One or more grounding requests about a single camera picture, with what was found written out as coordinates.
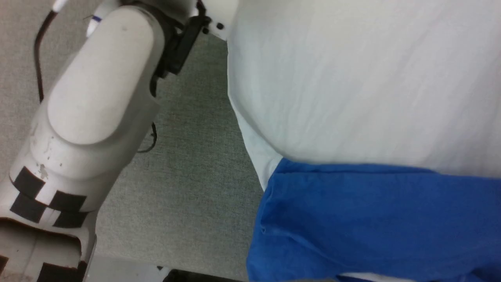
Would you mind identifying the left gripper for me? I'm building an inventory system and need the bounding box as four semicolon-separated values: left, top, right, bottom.
196;0;240;42

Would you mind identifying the blue and white shirt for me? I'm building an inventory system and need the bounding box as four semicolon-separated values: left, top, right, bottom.
227;0;501;282

